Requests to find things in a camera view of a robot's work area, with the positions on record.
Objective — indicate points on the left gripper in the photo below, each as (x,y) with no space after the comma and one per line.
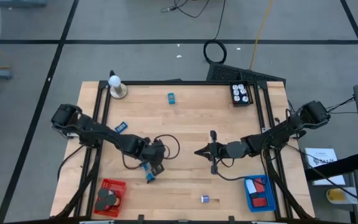
(158,165)

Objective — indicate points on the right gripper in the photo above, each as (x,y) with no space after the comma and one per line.
(213,149)

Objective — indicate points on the blue sand hourglass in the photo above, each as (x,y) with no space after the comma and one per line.
(148,174)

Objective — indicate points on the purple and white wall charger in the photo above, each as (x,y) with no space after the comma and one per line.
(204,199)
(241,86)
(243,91)

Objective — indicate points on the white box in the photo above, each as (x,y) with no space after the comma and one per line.
(250,186)

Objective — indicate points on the orange sand hourglass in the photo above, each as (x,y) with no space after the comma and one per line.
(111,199)

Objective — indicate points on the red box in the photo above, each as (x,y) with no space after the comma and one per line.
(259,185)
(259,202)

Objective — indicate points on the red sand hourglass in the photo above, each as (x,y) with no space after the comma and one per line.
(100,204)

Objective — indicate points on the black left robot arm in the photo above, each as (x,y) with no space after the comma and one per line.
(89,126)

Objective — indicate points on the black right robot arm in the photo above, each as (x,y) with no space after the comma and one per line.
(278,132)

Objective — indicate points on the red plastic basket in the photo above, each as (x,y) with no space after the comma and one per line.
(118,186)

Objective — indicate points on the blue flat box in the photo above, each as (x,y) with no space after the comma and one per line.
(121,127)

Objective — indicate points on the black plastic basket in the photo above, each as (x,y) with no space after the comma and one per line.
(240,104)

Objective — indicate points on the teal framed small box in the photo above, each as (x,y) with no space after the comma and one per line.
(171,98)

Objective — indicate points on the grey metal mounting plate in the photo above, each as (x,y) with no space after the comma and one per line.
(264,129)

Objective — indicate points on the blue plastic basket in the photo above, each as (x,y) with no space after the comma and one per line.
(270,199)

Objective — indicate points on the black perforated mat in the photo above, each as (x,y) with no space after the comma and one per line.
(228,73)

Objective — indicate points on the white light bulb on base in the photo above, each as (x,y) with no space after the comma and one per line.
(115,81)

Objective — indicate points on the white printed booklet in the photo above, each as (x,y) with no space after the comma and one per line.
(322,157)

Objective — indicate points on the white and yellow cylinder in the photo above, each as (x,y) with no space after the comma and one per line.
(337,196)

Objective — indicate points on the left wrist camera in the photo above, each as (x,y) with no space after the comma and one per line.
(158,148)

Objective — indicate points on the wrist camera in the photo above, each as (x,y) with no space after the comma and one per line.
(158,148)
(236,149)

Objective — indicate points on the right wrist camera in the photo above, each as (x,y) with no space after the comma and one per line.
(236,149)

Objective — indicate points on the black table frame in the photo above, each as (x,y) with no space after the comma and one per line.
(197,83)

